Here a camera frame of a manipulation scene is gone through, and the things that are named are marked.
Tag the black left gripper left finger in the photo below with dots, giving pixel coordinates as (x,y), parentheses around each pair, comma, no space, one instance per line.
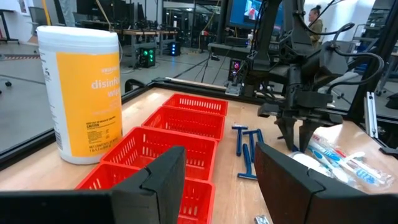
(62,208)

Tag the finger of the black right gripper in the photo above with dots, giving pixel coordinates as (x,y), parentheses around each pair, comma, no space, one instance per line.
(306,133)
(287,130)

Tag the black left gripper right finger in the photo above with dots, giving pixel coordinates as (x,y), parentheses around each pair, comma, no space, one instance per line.
(311,205)

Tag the cotton balls clear bag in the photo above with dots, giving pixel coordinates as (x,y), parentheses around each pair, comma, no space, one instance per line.
(306,160)

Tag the blue and white toothbrush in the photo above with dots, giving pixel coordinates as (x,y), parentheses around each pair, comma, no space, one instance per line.
(365,175)
(326,157)

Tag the blue disposable razor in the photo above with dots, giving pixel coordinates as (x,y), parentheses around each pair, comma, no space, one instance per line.
(238,143)
(251,146)
(247,165)

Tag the red and white toothbrush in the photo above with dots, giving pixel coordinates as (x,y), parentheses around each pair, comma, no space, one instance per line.
(342,154)
(354,155)

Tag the silver nail clipper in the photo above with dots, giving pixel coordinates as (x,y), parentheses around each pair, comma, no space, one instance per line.
(261,220)

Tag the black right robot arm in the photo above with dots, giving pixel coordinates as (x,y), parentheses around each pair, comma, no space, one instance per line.
(273,31)

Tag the silver aluminium bar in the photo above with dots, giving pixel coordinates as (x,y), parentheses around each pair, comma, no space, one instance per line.
(371,115)

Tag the person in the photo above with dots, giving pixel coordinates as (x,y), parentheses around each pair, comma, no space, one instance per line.
(315,28)

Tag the computer tower pink light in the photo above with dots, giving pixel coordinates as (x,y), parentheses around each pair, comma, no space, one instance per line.
(234,69)

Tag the black table clamp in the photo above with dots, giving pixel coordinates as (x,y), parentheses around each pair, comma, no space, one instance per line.
(390,151)

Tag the computer tower blue lights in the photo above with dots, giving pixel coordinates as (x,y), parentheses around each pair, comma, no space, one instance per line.
(174,49)

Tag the computer tower green lights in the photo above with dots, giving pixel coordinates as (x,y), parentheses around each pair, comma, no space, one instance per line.
(146,57)

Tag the wooden workbench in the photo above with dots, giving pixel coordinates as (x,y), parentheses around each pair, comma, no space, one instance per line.
(146,32)

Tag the blue wall screen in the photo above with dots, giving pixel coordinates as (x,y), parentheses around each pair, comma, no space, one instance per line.
(245,12)

